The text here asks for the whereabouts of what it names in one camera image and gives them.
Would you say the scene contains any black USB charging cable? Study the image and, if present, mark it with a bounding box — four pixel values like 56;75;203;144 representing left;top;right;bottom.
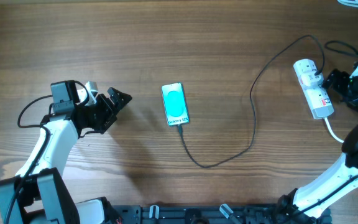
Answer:
176;34;326;169

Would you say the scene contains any teal Galaxy smartphone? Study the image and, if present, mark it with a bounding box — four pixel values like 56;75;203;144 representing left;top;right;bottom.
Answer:
161;82;190;126

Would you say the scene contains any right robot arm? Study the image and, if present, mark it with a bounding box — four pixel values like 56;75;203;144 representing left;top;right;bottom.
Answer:
272;54;358;223

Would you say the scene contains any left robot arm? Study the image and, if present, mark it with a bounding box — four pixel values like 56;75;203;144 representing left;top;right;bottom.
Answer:
0;80;132;223

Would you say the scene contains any white charger plug adapter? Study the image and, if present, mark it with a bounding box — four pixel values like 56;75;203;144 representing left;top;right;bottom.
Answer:
299;72;323;88

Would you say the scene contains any white power strip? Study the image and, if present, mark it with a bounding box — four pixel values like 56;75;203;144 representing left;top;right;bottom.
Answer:
293;59;334;119

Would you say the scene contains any left camera black cable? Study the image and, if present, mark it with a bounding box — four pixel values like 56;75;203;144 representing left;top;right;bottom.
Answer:
4;80;90;224

